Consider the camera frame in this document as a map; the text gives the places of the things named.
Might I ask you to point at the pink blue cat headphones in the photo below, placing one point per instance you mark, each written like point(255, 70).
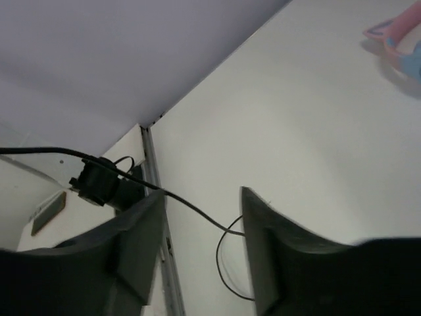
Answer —
point(391, 32)

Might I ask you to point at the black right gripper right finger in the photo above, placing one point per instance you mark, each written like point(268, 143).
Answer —
point(297, 272)

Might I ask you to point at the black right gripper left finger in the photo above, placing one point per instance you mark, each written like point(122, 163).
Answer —
point(108, 270)

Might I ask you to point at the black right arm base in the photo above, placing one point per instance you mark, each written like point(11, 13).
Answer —
point(100, 185)

